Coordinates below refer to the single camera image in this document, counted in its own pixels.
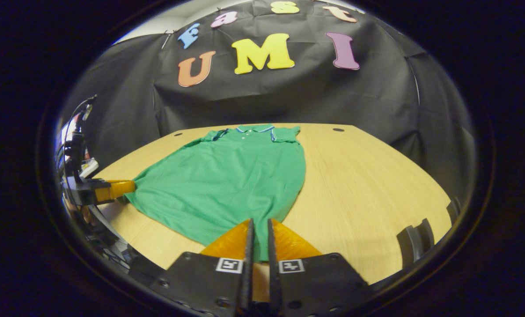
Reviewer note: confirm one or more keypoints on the green T-shirt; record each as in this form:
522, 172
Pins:
222, 185

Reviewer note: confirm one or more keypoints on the black backdrop cloth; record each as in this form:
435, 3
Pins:
288, 97

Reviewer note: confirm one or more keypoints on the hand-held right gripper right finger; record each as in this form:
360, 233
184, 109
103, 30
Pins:
273, 273

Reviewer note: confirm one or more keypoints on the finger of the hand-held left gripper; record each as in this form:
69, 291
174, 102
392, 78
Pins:
86, 191

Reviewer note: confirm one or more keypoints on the dark grey chair part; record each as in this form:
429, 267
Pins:
414, 244

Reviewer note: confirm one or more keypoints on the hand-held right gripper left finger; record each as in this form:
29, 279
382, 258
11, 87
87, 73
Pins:
247, 273

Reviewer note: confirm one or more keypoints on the white side table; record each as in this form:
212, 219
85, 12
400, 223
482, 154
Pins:
90, 168

